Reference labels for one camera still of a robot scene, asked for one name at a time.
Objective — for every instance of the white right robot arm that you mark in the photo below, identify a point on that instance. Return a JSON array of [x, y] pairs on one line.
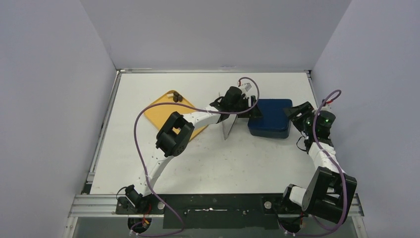
[[330, 192]]

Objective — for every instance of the metal tweezers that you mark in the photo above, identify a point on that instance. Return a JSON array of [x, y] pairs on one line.
[[227, 123]]

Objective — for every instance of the blue box lid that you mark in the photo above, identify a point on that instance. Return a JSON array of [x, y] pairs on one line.
[[274, 123]]

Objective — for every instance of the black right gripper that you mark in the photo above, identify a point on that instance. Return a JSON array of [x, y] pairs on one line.
[[302, 114]]

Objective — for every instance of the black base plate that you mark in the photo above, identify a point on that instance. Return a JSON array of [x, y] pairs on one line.
[[214, 211]]

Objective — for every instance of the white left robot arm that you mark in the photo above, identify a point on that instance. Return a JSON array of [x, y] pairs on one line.
[[176, 132]]

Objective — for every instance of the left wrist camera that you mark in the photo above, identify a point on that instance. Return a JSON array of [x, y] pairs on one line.
[[246, 87]]

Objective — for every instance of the aluminium frame rail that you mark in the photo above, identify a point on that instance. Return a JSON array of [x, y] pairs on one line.
[[97, 206]]

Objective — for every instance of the yellow tray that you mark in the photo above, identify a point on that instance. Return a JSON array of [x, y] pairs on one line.
[[158, 115]]

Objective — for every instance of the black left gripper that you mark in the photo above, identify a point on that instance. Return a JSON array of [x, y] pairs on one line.
[[254, 112]]

